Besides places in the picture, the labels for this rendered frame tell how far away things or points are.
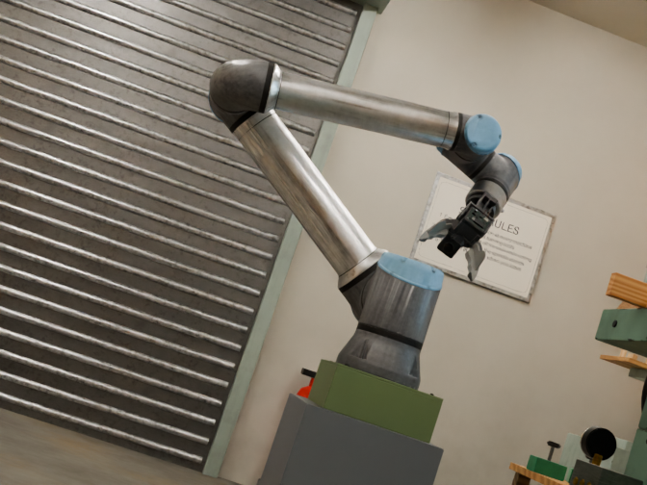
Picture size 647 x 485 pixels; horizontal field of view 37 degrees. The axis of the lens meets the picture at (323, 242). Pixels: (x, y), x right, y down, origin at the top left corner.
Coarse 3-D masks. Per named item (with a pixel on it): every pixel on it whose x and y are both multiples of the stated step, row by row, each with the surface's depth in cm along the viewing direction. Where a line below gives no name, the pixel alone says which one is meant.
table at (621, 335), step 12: (612, 312) 179; (624, 312) 175; (636, 312) 170; (600, 324) 183; (612, 324) 177; (624, 324) 173; (636, 324) 168; (600, 336) 181; (612, 336) 176; (624, 336) 171; (636, 336) 167; (624, 348) 182; (636, 348) 176
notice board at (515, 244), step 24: (432, 192) 477; (456, 192) 479; (432, 216) 476; (456, 216) 478; (504, 216) 482; (528, 216) 484; (552, 216) 486; (432, 240) 476; (480, 240) 479; (504, 240) 481; (528, 240) 483; (432, 264) 475; (456, 264) 476; (504, 264) 480; (528, 264) 482; (504, 288) 479; (528, 288) 481
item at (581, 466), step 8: (576, 464) 184; (584, 464) 180; (592, 464) 178; (576, 472) 183; (584, 472) 179; (592, 472) 176; (600, 472) 173; (608, 472) 173; (616, 472) 173; (576, 480) 181; (584, 480) 178; (592, 480) 175; (600, 480) 173; (608, 480) 173; (616, 480) 173; (624, 480) 173; (632, 480) 174; (640, 480) 174
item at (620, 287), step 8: (616, 272) 167; (616, 280) 167; (624, 280) 167; (632, 280) 167; (608, 288) 168; (616, 288) 167; (624, 288) 167; (632, 288) 167; (640, 288) 167; (616, 296) 166; (624, 296) 167; (632, 296) 167; (640, 296) 167; (640, 304) 167
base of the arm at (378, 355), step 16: (352, 336) 215; (368, 336) 210; (384, 336) 209; (400, 336) 209; (352, 352) 210; (368, 352) 208; (384, 352) 207; (400, 352) 208; (416, 352) 212; (368, 368) 206; (384, 368) 206; (400, 368) 207; (416, 368) 211; (416, 384) 210
